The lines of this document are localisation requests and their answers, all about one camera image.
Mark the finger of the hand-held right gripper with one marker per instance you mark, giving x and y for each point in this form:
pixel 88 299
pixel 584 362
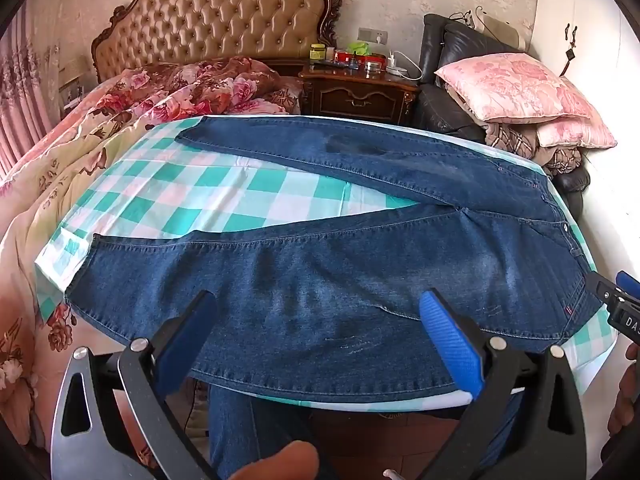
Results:
pixel 602 287
pixel 630 278

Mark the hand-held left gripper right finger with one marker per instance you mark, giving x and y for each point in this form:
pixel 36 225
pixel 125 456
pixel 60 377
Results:
pixel 445 335

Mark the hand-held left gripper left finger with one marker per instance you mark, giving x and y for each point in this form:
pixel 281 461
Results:
pixel 192 332

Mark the blue denim pants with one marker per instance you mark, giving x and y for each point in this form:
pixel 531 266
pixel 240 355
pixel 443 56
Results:
pixel 320 280

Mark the person's right hand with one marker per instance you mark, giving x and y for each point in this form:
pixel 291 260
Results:
pixel 625 400

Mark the person's left hand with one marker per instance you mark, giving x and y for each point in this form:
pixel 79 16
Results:
pixel 275 462

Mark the person's legs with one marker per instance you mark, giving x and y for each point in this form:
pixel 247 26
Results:
pixel 240 430

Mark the green white checked cloth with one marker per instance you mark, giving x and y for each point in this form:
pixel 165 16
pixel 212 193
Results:
pixel 240 195

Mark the small pink floral pillow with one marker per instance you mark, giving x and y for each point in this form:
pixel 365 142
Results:
pixel 575 132

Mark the brown plaid blanket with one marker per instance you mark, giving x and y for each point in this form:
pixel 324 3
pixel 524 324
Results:
pixel 510 140

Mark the cream floral quilt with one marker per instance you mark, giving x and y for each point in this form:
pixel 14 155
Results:
pixel 75 160

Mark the large pink floral pillow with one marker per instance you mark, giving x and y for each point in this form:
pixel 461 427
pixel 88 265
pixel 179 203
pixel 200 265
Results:
pixel 510 85

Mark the white wardrobe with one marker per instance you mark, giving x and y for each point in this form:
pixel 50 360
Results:
pixel 600 35

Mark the red floral quilt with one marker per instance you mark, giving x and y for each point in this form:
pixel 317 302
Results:
pixel 225 80

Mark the dark wooden nightstand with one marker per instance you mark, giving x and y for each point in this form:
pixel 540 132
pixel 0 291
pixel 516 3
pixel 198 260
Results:
pixel 357 92

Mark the white power strip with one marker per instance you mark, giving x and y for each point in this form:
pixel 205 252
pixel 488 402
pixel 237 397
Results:
pixel 396 64

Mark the round metal tin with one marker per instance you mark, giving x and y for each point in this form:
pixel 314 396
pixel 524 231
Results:
pixel 373 66

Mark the black leather armchair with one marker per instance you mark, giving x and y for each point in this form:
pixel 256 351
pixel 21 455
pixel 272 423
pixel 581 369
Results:
pixel 452 40

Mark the pink curtain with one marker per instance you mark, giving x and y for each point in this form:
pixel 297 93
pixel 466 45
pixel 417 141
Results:
pixel 20 90

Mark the green plastic bag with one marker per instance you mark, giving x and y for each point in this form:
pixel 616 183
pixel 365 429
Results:
pixel 359 47

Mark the yellow jar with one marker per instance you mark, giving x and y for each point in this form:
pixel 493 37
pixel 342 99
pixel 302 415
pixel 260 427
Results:
pixel 318 53

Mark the tufted leather bed headboard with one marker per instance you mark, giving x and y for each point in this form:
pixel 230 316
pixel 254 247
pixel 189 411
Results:
pixel 220 15

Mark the wall socket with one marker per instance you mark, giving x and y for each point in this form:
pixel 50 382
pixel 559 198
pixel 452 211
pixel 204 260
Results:
pixel 373 36

